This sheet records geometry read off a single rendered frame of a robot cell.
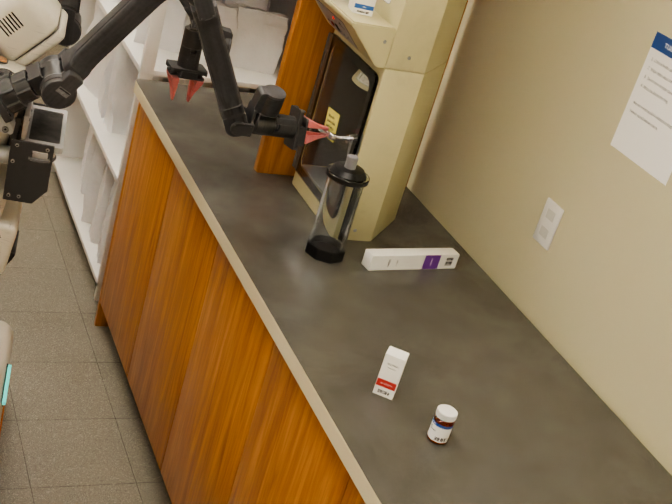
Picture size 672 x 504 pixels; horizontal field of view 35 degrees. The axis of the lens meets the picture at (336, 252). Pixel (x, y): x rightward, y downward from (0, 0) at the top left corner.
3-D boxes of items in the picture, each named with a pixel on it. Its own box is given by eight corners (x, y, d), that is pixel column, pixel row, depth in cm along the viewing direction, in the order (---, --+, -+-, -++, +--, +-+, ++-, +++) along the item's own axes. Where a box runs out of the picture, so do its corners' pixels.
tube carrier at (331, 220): (346, 245, 272) (370, 170, 263) (345, 264, 262) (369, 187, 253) (305, 234, 271) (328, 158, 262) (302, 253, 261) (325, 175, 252)
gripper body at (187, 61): (207, 79, 287) (213, 53, 284) (170, 74, 282) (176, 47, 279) (200, 70, 292) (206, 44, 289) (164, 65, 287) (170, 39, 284)
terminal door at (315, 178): (296, 168, 298) (334, 32, 281) (335, 220, 274) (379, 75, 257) (293, 168, 298) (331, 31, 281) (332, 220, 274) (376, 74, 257)
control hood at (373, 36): (335, 23, 281) (346, -14, 277) (385, 69, 256) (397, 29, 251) (296, 17, 276) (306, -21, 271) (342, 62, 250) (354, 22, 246)
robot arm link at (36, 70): (19, 69, 237) (21, 83, 234) (60, 51, 237) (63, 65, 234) (39, 98, 244) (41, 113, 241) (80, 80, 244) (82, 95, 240)
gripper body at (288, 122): (308, 111, 263) (280, 107, 260) (299, 151, 266) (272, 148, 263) (298, 105, 269) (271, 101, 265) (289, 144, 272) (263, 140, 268)
